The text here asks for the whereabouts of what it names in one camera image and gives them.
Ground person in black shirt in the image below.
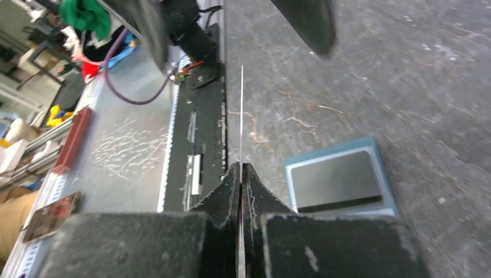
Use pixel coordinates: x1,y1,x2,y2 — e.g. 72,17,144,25
1,187,38,270

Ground white credit card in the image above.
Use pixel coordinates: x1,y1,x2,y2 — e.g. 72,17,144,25
238,64,246,277

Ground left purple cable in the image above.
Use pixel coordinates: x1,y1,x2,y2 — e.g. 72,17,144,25
102,27,173,106

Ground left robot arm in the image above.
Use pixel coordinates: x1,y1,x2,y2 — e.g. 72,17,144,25
99,0,336,70

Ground smartphone on table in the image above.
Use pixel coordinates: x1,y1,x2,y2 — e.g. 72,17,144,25
21,191,82,244

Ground red box on table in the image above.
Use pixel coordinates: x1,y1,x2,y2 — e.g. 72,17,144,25
52,106,93,175

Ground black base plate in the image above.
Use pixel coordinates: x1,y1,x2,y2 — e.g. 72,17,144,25
163,23,226,212

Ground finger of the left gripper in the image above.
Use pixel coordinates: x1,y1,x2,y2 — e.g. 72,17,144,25
272,0,336,58

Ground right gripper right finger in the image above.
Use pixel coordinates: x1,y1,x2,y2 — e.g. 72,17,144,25
242,163,431,277

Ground colourful clothes pile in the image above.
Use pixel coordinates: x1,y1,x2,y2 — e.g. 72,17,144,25
60,0,124,85

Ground black credit card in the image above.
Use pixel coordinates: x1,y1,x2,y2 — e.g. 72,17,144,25
289,150,384,213

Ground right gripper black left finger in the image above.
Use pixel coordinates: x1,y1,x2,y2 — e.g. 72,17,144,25
39,163,241,277

